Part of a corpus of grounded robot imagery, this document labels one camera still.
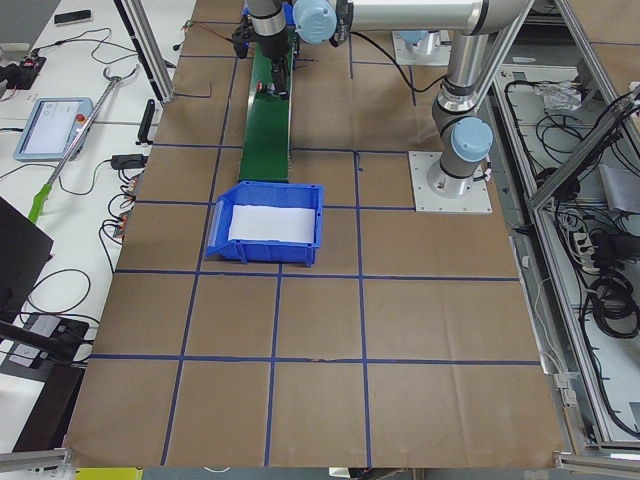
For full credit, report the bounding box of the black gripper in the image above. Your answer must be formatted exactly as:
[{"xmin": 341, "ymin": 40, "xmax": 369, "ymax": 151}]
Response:
[{"xmin": 256, "ymin": 27, "xmax": 291, "ymax": 98}]

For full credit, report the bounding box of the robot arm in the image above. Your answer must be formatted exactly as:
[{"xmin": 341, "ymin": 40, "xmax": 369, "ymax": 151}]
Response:
[
  {"xmin": 232, "ymin": 1, "xmax": 530, "ymax": 189},
  {"xmin": 427, "ymin": 117, "xmax": 493, "ymax": 199}
]

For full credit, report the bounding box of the green conveyor belt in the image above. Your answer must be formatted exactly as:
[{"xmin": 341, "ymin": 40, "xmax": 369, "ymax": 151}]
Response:
[{"xmin": 239, "ymin": 46, "xmax": 291, "ymax": 183}]

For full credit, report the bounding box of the blue left bin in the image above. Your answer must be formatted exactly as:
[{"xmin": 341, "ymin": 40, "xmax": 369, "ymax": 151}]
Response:
[{"xmin": 205, "ymin": 181, "xmax": 324, "ymax": 267}]

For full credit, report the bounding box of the white foam in left bin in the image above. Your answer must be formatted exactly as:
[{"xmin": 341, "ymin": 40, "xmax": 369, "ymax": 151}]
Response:
[{"xmin": 228, "ymin": 205, "xmax": 316, "ymax": 243}]

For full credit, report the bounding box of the black power adapter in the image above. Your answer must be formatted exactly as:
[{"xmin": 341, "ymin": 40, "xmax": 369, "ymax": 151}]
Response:
[{"xmin": 110, "ymin": 153, "xmax": 148, "ymax": 170}]

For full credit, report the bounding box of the black phone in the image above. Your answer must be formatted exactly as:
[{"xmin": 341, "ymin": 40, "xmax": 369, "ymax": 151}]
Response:
[{"xmin": 54, "ymin": 9, "xmax": 92, "ymax": 26}]

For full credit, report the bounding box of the teach pendant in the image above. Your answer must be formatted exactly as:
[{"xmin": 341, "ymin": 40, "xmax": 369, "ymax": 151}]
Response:
[{"xmin": 14, "ymin": 97, "xmax": 93, "ymax": 162}]

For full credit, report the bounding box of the grabber reach tool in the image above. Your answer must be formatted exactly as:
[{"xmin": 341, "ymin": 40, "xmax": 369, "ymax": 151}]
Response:
[{"xmin": 28, "ymin": 65, "xmax": 139, "ymax": 224}]

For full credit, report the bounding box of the red black wire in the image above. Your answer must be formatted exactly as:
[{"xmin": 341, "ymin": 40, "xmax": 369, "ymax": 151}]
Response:
[{"xmin": 182, "ymin": 19, "xmax": 251, "ymax": 49}]

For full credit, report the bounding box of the aluminium frame post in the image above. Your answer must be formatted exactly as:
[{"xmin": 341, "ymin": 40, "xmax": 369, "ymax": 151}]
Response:
[{"xmin": 123, "ymin": 0, "xmax": 175, "ymax": 104}]

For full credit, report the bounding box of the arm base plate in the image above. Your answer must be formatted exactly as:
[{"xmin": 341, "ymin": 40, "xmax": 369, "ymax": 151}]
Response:
[
  {"xmin": 408, "ymin": 151, "xmax": 492, "ymax": 215},
  {"xmin": 392, "ymin": 30, "xmax": 452, "ymax": 67}
]

